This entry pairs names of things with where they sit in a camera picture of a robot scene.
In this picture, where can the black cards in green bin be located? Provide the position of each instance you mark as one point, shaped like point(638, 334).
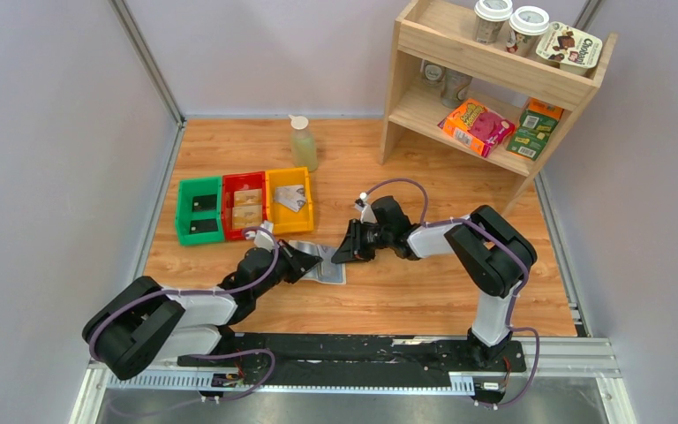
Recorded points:
point(205, 214)

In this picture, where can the gold cards in red bin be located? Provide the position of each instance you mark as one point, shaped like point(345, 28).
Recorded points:
point(247, 208)

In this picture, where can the red plastic bin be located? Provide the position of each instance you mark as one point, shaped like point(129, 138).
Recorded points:
point(236, 182)

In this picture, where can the yellow plastic bin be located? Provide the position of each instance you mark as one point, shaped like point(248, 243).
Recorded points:
point(285, 221)

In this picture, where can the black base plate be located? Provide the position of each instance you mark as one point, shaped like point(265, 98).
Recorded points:
point(362, 360)

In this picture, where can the paper coffee cup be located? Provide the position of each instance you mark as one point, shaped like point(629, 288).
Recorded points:
point(490, 18)
point(526, 25)

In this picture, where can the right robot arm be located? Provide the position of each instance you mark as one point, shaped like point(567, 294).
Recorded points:
point(495, 255)

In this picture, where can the aluminium frame rail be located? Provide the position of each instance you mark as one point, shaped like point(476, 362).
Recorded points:
point(566, 380)

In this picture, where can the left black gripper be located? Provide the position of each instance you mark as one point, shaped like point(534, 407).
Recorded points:
point(297, 261)

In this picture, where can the green orange juice box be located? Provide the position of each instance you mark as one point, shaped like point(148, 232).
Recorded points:
point(535, 126)

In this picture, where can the silver cards in yellow bin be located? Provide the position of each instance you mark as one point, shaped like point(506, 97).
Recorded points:
point(293, 197)

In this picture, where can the right glass jar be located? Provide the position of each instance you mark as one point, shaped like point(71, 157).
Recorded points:
point(455, 88)

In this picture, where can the glass jar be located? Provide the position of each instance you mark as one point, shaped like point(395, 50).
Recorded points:
point(455, 88)
point(432, 74)

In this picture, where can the right paper coffee cup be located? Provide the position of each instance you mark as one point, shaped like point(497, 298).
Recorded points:
point(526, 25)

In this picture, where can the left paper coffee cup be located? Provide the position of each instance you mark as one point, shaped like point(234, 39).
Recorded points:
point(490, 18)

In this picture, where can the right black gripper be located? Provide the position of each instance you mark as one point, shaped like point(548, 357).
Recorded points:
point(352, 249)

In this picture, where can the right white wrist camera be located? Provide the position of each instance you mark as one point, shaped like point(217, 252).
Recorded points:
point(363, 205)

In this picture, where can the wooden shelf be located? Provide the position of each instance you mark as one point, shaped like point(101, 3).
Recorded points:
point(440, 32)

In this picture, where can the left glass jar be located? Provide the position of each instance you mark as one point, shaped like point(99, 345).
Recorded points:
point(432, 74)

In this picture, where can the green plastic bin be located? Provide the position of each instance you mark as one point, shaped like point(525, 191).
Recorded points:
point(187, 189)

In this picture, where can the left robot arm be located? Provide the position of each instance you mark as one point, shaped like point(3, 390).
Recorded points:
point(146, 322)

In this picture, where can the beige card holder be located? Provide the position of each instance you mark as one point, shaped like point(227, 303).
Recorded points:
point(326, 272)

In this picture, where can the green soap bottle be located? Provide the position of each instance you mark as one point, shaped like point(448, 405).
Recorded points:
point(302, 143)

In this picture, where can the orange pink snack box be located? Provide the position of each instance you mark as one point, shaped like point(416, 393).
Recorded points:
point(477, 127)

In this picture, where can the Chobani yogurt cup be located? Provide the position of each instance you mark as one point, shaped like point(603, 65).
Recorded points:
point(572, 50)

